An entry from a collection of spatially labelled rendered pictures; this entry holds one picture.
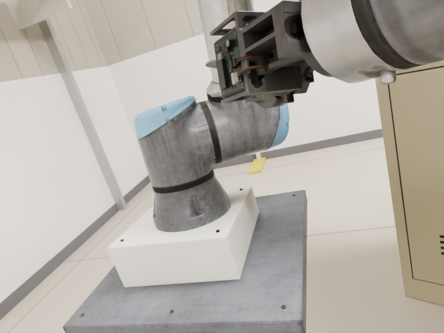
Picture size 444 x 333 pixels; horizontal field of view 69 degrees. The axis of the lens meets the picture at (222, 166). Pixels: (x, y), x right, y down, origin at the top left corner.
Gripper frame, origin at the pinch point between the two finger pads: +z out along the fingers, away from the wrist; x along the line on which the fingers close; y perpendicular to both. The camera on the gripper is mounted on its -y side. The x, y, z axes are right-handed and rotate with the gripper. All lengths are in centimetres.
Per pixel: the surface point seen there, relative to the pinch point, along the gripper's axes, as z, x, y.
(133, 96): 304, -49, -64
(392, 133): 29, 15, -73
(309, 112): 191, -2, -193
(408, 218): 31, 44, -79
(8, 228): 205, 42, 54
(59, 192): 237, 29, 22
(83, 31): 297, -112, -27
